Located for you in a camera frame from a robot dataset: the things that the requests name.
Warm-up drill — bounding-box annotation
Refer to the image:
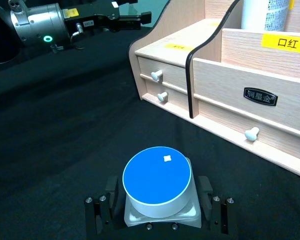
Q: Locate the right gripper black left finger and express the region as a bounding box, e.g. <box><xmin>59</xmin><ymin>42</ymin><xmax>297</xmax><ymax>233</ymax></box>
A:
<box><xmin>84</xmin><ymin>175</ymin><xmax>120</xmax><ymax>236</ymax></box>

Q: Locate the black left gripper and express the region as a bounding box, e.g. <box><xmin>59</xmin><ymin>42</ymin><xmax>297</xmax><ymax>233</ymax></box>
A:
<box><xmin>61</xmin><ymin>0</ymin><xmax>152</xmax><ymax>34</ymax></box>

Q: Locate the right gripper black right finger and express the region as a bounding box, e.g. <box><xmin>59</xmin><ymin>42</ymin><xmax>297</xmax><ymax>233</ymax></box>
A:
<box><xmin>197</xmin><ymin>175</ymin><xmax>235</xmax><ymax>235</ymax></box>

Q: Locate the white jar with blue lid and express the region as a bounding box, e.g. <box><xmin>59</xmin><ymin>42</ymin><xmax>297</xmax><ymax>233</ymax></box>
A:
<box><xmin>122</xmin><ymin>146</ymin><xmax>202</xmax><ymax>229</ymax></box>

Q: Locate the small yellow label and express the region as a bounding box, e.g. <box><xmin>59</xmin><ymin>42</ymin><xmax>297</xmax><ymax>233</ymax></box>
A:
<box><xmin>164</xmin><ymin>43</ymin><xmax>191</xmax><ymax>51</ymax></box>

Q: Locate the small wooden drawer, white knob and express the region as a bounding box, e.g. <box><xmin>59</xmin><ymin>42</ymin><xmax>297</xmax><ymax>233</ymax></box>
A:
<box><xmin>144</xmin><ymin>80</ymin><xmax>191</xmax><ymax>111</ymax></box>
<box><xmin>137</xmin><ymin>56</ymin><xmax>190</xmax><ymax>91</ymax></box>

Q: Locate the wide wooden drawer, white knob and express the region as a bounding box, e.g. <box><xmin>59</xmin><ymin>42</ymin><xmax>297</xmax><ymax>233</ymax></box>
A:
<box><xmin>196</xmin><ymin>99</ymin><xmax>300</xmax><ymax>165</ymax></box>

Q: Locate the black table cloth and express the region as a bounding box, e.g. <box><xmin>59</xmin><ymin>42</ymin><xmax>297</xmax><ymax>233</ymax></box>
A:
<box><xmin>0</xmin><ymin>23</ymin><xmax>300</xmax><ymax>240</ymax></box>

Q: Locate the light wooden desk organizer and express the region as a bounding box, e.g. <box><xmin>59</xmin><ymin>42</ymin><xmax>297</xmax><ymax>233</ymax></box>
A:
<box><xmin>128</xmin><ymin>0</ymin><xmax>300</xmax><ymax>182</ymax></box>

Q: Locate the black name plate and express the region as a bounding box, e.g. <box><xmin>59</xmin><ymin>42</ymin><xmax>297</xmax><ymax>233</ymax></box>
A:
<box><xmin>243</xmin><ymin>86</ymin><xmax>279</xmax><ymax>107</ymax></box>

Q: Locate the white cylindrical bottle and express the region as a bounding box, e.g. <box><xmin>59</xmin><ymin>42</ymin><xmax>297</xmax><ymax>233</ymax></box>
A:
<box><xmin>240</xmin><ymin>0</ymin><xmax>291</xmax><ymax>33</ymax></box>

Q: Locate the large yellow label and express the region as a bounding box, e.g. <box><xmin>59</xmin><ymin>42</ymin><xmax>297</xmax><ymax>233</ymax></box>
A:
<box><xmin>261</xmin><ymin>32</ymin><xmax>300</xmax><ymax>55</ymax></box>

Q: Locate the thin dark cable, silver plug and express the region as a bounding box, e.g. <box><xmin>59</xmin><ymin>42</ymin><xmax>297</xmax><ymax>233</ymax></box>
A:
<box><xmin>69</xmin><ymin>22</ymin><xmax>85</xmax><ymax>50</ymax></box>

